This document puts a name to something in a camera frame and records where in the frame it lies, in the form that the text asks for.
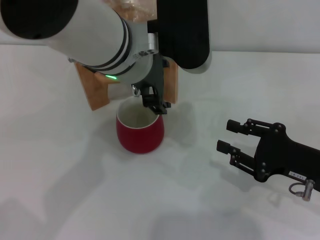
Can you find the wooden jar stand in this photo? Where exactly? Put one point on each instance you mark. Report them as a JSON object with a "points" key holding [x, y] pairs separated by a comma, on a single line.
{"points": [[97, 97]]}

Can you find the red ceramic cup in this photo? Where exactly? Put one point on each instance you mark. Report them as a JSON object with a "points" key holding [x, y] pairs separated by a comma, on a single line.
{"points": [[140, 140]]}

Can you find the clear glass water jar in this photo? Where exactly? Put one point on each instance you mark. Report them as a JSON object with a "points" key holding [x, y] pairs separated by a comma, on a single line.
{"points": [[135, 10]]}

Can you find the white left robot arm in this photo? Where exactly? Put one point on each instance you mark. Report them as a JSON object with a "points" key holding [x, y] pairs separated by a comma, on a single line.
{"points": [[87, 32]]}

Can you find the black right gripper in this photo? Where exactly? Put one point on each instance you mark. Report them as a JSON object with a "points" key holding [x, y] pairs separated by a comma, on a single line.
{"points": [[280, 155]]}

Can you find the chrome faucet with lever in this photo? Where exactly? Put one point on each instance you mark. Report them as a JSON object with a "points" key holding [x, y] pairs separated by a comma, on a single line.
{"points": [[136, 91]]}

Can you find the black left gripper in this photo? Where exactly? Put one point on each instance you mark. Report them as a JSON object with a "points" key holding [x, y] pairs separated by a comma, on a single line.
{"points": [[156, 77]]}

